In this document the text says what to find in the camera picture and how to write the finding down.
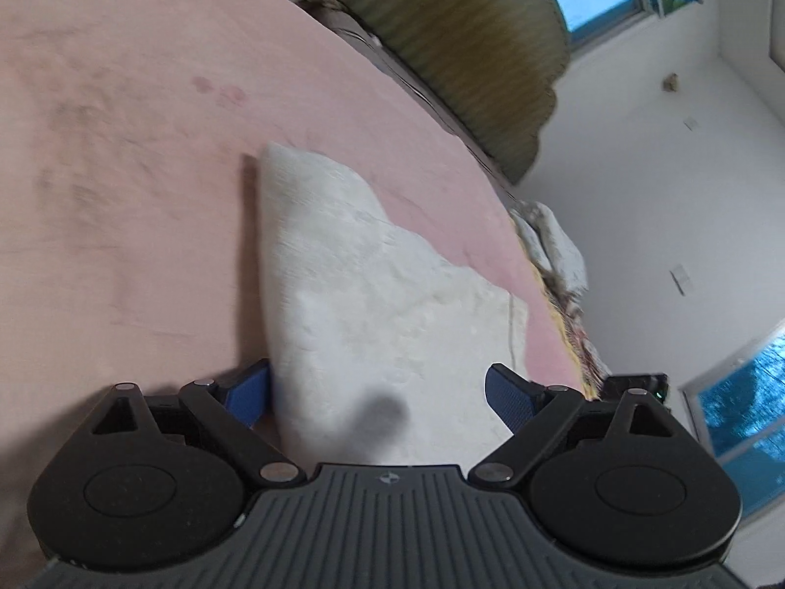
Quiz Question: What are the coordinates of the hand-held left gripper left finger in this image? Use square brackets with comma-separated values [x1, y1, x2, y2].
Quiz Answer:
[67, 359, 307, 492]

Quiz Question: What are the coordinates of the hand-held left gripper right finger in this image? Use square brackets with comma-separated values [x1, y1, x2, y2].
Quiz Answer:
[469, 362, 701, 487]

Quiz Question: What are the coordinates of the white towel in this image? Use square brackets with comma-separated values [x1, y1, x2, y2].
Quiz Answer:
[258, 142, 531, 467]

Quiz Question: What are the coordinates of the yellow blanket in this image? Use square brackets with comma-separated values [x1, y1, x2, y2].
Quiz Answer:
[533, 264, 611, 397]

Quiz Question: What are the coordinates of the large side window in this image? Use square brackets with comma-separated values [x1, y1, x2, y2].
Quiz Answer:
[678, 328, 785, 519]

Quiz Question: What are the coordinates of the white script print quilt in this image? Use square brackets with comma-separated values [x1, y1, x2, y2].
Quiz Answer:
[509, 199, 590, 295]

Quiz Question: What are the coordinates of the pink bed sheet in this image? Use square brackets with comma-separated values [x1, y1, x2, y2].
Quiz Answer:
[0, 0, 593, 565]

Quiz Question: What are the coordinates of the olive green padded headboard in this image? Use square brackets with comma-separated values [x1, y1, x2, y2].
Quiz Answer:
[270, 0, 568, 185]

